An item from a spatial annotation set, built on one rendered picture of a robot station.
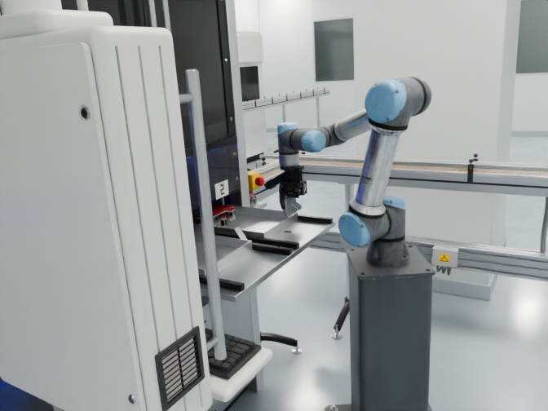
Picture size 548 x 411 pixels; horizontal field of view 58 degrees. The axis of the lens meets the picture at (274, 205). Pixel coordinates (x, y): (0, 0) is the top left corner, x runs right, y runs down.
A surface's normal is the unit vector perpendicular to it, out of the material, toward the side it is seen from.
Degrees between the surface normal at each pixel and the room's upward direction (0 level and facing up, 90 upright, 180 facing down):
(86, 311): 90
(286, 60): 90
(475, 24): 90
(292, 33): 90
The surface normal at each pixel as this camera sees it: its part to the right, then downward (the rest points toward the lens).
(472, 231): -0.49, 0.27
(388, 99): -0.73, 0.11
